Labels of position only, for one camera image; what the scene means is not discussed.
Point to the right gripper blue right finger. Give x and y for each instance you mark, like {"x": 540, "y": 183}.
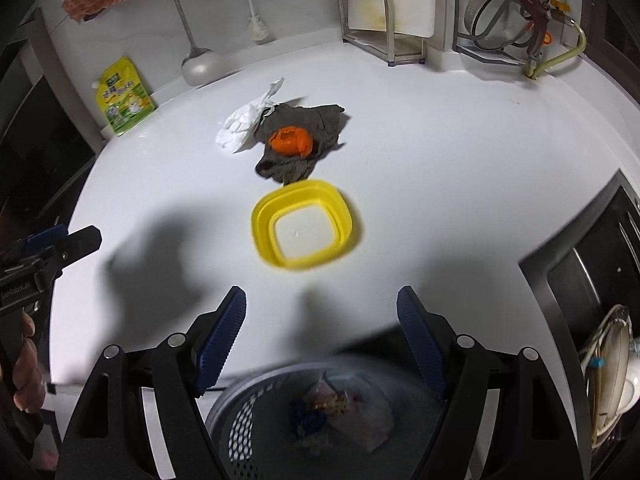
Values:
{"x": 429, "y": 337}

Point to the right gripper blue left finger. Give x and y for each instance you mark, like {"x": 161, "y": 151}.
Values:
{"x": 211, "y": 337}

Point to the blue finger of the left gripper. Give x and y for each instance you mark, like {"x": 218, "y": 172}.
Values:
{"x": 67, "y": 248}
{"x": 39, "y": 242}

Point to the clear plastic bag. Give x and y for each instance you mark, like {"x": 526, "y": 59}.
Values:
{"x": 368, "y": 426}

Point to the red white snack wrapper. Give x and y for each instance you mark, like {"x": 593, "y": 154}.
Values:
{"x": 323, "y": 401}

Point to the yellow square plastic lid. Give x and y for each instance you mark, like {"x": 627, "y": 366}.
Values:
{"x": 302, "y": 225}

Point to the white tissue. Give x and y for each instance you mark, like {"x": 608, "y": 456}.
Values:
{"x": 239, "y": 127}

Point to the orange mandarin peel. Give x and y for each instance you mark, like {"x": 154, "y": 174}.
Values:
{"x": 292, "y": 141}

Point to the dark grey rag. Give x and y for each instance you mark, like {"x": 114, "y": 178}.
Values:
{"x": 325, "y": 124}

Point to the grey perforated trash bin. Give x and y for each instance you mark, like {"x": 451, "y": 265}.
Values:
{"x": 252, "y": 425}

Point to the black kitchen sink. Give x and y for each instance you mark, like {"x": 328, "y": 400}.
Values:
{"x": 577, "y": 276}

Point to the person's left hand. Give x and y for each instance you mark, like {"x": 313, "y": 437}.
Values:
{"x": 27, "y": 376}

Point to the yellow green seasoning pouch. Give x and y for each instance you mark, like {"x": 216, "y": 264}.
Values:
{"x": 121, "y": 96}

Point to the dishes in sink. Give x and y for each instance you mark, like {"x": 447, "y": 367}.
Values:
{"x": 610, "y": 365}

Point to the steel cutting board rack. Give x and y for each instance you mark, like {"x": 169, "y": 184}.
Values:
{"x": 392, "y": 47}

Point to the white blue bottle brush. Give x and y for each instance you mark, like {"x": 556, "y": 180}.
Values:
{"x": 258, "y": 30}

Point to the black wire lid rack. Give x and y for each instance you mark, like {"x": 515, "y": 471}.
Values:
{"x": 510, "y": 55}

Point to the red gas valve handle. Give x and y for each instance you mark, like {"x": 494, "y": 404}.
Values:
{"x": 537, "y": 10}

